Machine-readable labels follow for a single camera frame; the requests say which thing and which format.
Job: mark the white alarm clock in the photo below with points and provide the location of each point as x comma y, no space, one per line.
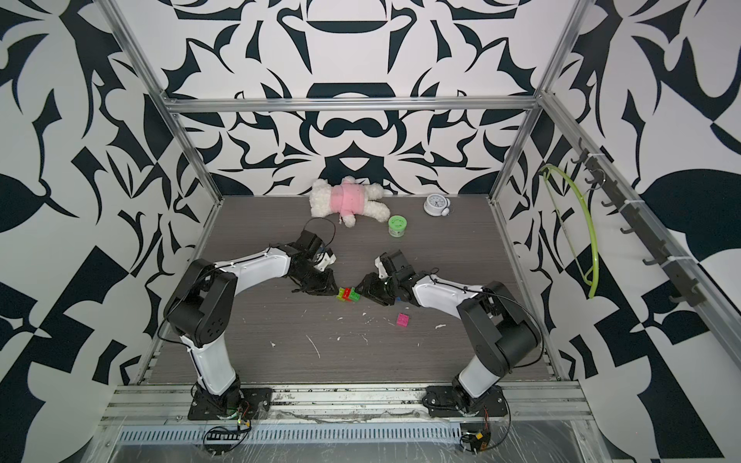
437,205

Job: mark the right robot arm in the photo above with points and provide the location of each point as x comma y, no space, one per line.
501,331

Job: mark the black wall hook rail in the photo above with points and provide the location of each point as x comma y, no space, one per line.
643,223

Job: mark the green lidded jar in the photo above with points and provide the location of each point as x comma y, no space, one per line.
397,226

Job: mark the white teddy bear pink shirt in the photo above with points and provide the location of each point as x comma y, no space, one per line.
348,199

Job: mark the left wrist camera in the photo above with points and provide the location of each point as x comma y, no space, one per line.
319,254

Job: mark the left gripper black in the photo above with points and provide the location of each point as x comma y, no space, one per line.
327,286

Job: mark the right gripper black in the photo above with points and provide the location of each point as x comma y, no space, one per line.
368,287

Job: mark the aluminium frame rail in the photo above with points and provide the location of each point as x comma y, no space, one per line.
349,104

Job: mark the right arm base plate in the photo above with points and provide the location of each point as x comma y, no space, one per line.
453,401

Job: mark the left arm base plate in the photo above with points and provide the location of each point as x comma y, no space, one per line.
244,404

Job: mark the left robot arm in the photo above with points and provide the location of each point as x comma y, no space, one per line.
201,307

